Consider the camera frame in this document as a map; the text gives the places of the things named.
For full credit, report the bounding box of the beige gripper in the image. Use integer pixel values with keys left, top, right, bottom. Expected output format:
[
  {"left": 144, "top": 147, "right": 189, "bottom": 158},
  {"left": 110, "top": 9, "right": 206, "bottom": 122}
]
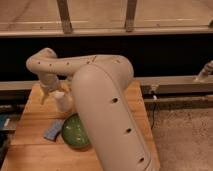
[{"left": 40, "top": 80, "right": 61, "bottom": 105}]

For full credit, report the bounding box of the white ceramic cup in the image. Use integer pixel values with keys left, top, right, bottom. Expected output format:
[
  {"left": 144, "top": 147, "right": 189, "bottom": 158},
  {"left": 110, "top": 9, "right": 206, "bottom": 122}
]
[{"left": 53, "top": 91, "right": 71, "bottom": 113}]

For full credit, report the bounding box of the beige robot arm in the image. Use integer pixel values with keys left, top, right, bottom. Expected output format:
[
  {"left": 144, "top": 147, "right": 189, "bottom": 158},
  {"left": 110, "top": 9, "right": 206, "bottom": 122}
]
[{"left": 26, "top": 48, "right": 159, "bottom": 171}]

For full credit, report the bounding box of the blue sponge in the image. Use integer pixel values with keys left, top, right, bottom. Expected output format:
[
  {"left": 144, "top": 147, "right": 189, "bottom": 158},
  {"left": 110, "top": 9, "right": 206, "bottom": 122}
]
[{"left": 43, "top": 120, "right": 63, "bottom": 141}]

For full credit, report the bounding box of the green bowl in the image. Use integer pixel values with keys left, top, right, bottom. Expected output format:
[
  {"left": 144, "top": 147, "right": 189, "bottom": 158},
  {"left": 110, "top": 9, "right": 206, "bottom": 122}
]
[{"left": 62, "top": 113, "right": 90, "bottom": 149}]

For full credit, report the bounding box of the left window frame post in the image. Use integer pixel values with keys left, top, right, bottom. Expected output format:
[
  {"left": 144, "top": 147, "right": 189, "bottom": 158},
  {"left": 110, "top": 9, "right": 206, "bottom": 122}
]
[{"left": 57, "top": 0, "right": 72, "bottom": 34}]

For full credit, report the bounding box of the window frame post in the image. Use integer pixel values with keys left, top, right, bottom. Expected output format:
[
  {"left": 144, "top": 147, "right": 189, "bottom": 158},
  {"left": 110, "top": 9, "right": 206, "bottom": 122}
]
[
  {"left": 57, "top": 0, "right": 72, "bottom": 34},
  {"left": 124, "top": 0, "right": 137, "bottom": 32}
]

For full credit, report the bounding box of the black cable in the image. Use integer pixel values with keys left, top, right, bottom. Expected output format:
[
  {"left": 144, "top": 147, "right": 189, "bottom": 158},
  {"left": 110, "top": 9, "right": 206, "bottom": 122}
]
[{"left": 150, "top": 94, "right": 158, "bottom": 131}]

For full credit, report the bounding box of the right window frame post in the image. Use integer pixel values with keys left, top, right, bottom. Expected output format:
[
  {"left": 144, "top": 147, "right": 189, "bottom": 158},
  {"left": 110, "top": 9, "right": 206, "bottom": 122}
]
[{"left": 124, "top": 0, "right": 137, "bottom": 32}]

